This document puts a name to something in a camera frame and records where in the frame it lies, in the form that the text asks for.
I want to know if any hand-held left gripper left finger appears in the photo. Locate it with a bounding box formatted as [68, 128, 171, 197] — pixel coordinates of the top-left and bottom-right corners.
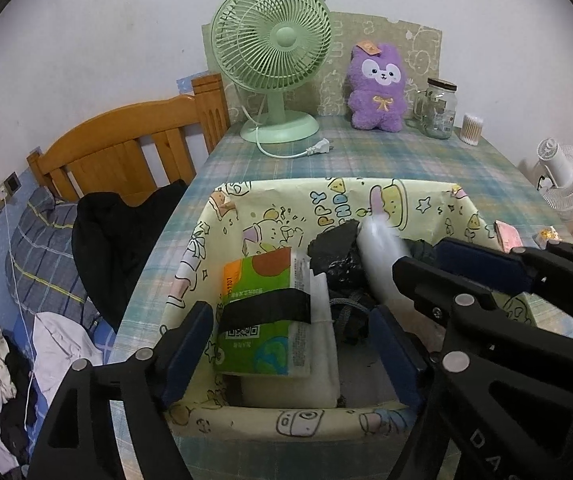
[26, 301, 214, 480]

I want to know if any white charging cable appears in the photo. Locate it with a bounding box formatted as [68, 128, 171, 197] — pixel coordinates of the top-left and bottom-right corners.
[0, 199, 37, 433]

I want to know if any pink packet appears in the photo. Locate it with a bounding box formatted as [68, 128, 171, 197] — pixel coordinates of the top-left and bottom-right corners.
[494, 220, 525, 251]

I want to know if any glass jar mug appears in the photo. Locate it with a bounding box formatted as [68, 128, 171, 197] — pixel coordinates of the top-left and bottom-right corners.
[405, 78, 458, 140]

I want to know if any cotton swab container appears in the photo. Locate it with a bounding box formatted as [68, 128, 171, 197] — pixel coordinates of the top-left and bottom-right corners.
[461, 113, 485, 147]

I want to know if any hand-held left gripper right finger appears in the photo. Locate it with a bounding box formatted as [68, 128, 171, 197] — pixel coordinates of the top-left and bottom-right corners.
[369, 306, 470, 480]

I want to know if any blue plaid pillow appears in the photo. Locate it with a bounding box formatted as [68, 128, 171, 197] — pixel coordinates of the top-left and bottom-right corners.
[5, 187, 102, 328]

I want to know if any white power plug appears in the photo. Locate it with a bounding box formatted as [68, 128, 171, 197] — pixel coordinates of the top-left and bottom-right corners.
[256, 137, 335, 160]

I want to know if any grey cloth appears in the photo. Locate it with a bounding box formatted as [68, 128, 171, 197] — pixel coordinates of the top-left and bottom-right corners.
[329, 287, 382, 346]

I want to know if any green tissue pack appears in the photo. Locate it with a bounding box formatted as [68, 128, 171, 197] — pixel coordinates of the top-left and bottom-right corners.
[214, 248, 317, 378]

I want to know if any white shirt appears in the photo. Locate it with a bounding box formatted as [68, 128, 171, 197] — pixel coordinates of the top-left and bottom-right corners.
[31, 311, 104, 406]

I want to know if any white standing fan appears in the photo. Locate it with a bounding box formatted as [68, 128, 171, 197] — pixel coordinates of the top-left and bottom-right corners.
[537, 138, 573, 221]

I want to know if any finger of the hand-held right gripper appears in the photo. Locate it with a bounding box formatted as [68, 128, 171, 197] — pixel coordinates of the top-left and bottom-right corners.
[391, 257, 573, 361]
[437, 240, 573, 301]

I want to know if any wooden bed headboard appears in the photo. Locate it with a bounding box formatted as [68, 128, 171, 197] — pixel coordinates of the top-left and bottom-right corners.
[26, 74, 231, 201]

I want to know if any yellow cartoon tissue pack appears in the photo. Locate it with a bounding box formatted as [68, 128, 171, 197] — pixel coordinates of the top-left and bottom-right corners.
[533, 227, 562, 248]

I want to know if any black plastic bag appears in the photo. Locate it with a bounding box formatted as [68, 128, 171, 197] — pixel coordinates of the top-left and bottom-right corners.
[308, 220, 437, 291]

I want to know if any black garment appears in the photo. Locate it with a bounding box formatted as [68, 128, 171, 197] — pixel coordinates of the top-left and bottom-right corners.
[72, 180, 190, 333]

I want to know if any cartoon print storage box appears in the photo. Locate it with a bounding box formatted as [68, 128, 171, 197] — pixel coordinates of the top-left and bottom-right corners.
[159, 177, 537, 443]

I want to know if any purple plush toy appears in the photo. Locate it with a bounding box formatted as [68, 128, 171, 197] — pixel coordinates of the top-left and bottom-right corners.
[345, 42, 410, 134]

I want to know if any green desk fan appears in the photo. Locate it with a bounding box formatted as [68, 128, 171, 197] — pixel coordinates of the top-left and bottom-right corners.
[210, 0, 335, 143]

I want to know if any white plastic bottle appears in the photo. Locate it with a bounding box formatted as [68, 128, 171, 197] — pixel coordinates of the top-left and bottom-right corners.
[357, 212, 412, 306]

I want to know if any black cloth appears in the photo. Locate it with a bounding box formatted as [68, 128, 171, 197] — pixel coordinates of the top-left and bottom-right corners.
[0, 345, 34, 461]

